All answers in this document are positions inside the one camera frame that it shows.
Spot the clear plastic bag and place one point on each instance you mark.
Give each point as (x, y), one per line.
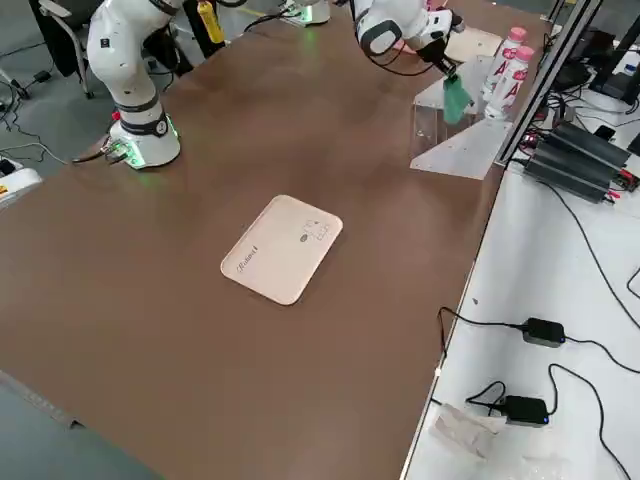
(462, 430)

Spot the black finned power supply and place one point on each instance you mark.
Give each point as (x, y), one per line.
(570, 175)
(590, 142)

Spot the black monitor stand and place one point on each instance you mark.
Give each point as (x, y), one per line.
(612, 87)

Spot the clear acrylic shelf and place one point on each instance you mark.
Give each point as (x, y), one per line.
(450, 155)

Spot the pink plastic basket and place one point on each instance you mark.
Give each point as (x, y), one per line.
(407, 48)

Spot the green cloth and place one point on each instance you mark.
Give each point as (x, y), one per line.
(455, 102)

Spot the white bottle pink cap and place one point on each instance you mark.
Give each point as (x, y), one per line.
(515, 87)
(518, 34)

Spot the grey office chair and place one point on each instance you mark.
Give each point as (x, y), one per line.
(65, 12)

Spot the yellow cylindrical object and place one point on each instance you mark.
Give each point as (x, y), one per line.
(212, 25)

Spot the beige tray rabbit print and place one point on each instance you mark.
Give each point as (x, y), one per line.
(475, 45)
(280, 250)

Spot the black smartphone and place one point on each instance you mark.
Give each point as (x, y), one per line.
(605, 132)

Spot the white control box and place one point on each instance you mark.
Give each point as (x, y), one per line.
(17, 182)

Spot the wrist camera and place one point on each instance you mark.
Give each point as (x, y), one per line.
(457, 22)

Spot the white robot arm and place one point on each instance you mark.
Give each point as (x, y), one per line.
(125, 75)
(315, 10)

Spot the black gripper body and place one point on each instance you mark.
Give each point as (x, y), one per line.
(432, 50)

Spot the aluminium frame post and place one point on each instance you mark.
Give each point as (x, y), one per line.
(542, 82)

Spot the black power adapter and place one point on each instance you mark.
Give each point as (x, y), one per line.
(544, 330)
(525, 409)

